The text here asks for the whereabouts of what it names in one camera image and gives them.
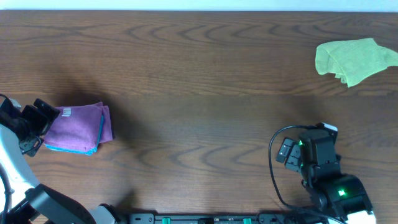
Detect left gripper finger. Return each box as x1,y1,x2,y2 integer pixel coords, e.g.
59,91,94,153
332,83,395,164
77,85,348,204
34,98,60,121
20,137,44,157

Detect purple cloth with label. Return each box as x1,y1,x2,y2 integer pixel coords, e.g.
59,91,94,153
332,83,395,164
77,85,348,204
44,103,104,155

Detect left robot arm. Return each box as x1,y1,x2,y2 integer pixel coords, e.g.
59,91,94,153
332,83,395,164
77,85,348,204
1,95,122,224

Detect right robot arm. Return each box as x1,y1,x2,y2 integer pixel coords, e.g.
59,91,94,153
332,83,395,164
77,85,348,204
276,123,377,224

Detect folded blue cloth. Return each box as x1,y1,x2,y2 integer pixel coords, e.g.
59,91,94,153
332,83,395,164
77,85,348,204
44,115,103,156

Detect folded purple cloth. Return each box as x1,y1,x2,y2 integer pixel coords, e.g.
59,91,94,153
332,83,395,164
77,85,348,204
95,102,113,143

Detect green cloth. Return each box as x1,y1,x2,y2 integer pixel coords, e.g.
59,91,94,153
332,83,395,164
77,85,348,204
315,38,397,87

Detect right black cable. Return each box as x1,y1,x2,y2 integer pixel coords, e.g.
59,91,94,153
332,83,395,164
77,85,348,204
267,124,346,224

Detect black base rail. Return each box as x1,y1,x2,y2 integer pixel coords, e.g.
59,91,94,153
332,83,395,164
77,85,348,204
127,213,306,224

